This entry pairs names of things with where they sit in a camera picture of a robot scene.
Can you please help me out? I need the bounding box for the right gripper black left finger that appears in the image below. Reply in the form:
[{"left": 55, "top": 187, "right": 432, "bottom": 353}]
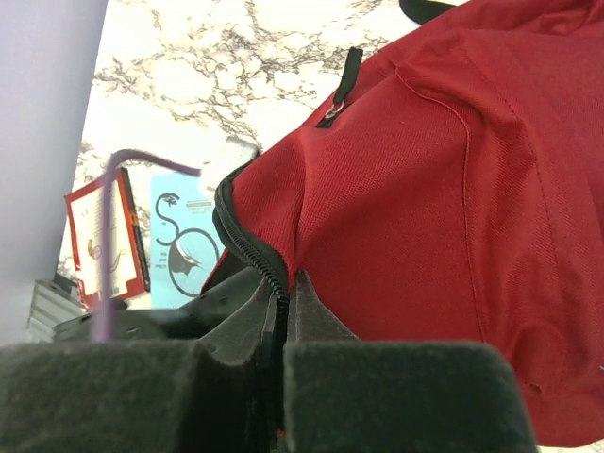
[{"left": 1, "top": 276, "right": 276, "bottom": 452}]

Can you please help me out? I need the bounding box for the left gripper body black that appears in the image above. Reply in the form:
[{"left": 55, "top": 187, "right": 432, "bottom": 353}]
[{"left": 54, "top": 268, "right": 262, "bottom": 343}]

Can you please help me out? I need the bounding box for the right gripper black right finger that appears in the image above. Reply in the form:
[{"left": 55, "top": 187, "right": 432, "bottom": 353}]
[{"left": 283, "top": 272, "right": 537, "bottom": 453}]

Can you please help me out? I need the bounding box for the light blue book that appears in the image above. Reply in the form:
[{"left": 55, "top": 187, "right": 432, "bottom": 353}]
[{"left": 150, "top": 173, "right": 224, "bottom": 309}]

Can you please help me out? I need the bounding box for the red backpack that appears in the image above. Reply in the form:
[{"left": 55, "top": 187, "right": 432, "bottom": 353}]
[{"left": 207, "top": 0, "right": 603, "bottom": 447}]

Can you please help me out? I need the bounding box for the red book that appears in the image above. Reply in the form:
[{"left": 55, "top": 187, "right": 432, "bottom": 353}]
[{"left": 63, "top": 167, "right": 152, "bottom": 310}]

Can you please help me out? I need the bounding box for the aluminium extrusion rail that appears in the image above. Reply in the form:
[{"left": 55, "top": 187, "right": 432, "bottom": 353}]
[{"left": 26, "top": 279, "right": 83, "bottom": 343}]

